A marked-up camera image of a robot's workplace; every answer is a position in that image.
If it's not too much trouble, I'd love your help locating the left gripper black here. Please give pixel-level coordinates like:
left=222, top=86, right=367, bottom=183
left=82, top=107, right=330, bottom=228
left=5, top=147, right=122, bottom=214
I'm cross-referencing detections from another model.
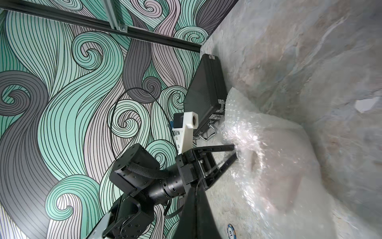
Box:
left=173, top=144, right=237, bottom=239

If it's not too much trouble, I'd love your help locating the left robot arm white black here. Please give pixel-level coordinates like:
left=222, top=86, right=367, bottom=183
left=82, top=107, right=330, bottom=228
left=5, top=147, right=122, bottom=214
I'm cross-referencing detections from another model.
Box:
left=88, top=144, right=237, bottom=239

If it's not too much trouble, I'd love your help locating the black ribbed case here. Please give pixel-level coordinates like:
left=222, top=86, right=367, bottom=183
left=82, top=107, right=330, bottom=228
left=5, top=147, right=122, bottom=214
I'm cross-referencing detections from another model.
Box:
left=184, top=54, right=227, bottom=139

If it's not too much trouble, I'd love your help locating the white paper scrap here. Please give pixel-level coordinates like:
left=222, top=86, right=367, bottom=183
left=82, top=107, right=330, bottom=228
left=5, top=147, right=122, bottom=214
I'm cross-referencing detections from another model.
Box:
left=354, top=97, right=380, bottom=114

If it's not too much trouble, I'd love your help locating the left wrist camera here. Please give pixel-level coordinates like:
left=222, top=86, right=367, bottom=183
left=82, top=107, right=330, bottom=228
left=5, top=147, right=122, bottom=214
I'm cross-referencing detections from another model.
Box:
left=172, top=112, right=199, bottom=154

